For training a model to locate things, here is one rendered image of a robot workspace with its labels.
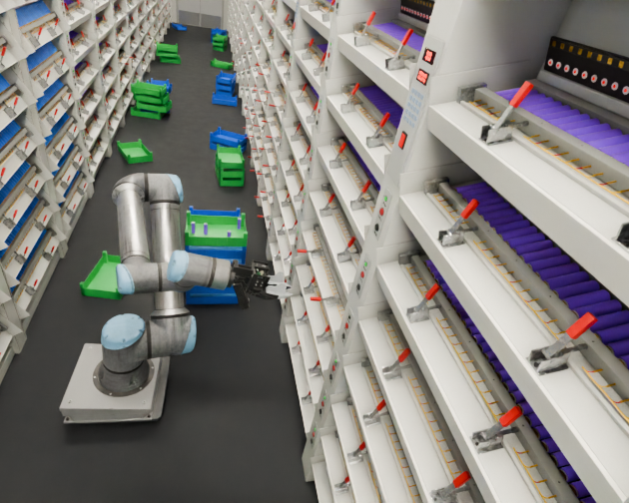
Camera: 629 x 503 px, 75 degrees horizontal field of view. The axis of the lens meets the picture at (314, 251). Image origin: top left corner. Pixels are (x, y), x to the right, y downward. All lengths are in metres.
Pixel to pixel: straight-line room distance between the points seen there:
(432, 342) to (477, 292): 0.19
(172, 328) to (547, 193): 1.43
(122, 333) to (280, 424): 0.76
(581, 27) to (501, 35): 0.12
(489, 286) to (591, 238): 0.21
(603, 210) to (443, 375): 0.39
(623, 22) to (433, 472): 0.81
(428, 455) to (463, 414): 0.19
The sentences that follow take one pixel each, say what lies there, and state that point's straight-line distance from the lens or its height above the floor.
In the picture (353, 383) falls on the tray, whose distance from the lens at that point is 1.20.
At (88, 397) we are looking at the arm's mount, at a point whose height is 0.15.
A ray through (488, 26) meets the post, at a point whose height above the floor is 1.60.
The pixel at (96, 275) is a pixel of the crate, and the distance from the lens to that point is 2.61.
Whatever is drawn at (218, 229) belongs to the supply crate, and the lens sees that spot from 2.23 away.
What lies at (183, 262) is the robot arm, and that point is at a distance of 1.20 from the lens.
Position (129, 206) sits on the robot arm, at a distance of 1.61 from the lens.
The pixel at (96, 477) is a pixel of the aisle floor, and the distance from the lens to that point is 1.87.
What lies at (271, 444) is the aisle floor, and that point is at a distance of 1.87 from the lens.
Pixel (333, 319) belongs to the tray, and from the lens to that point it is 1.35.
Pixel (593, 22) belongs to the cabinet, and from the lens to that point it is 0.87.
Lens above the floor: 1.64
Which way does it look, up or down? 35 degrees down
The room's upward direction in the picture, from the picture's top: 12 degrees clockwise
